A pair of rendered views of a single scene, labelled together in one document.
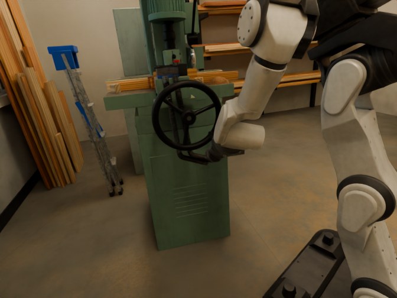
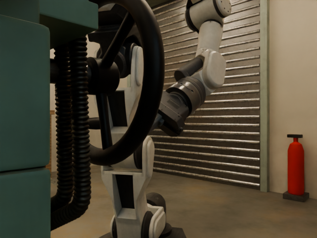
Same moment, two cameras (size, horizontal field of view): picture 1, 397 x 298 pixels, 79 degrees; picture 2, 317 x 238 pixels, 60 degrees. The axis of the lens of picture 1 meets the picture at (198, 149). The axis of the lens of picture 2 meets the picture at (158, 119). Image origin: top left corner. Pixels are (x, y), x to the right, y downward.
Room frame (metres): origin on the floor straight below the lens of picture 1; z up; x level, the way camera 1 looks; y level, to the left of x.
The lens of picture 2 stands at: (1.12, 0.46, 0.74)
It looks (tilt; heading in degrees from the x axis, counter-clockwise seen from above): 0 degrees down; 236
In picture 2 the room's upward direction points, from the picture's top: straight up
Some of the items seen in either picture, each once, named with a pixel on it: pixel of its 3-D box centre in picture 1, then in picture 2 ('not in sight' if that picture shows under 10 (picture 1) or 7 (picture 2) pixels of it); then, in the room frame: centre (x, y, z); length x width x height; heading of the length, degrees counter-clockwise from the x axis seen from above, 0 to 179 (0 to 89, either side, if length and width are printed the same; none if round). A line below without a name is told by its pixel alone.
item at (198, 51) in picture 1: (195, 58); not in sight; (1.50, -0.02, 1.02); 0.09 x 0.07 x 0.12; 101
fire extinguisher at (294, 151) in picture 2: not in sight; (296, 166); (-1.40, -0.95, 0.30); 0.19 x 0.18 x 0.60; 14
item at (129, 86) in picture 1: (181, 80); not in sight; (1.29, 0.06, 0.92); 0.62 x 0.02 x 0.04; 101
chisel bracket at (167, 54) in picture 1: (171, 59); not in sight; (1.31, 0.10, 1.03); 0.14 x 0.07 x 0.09; 11
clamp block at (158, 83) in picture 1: (172, 87); not in sight; (1.09, 0.09, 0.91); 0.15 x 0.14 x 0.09; 101
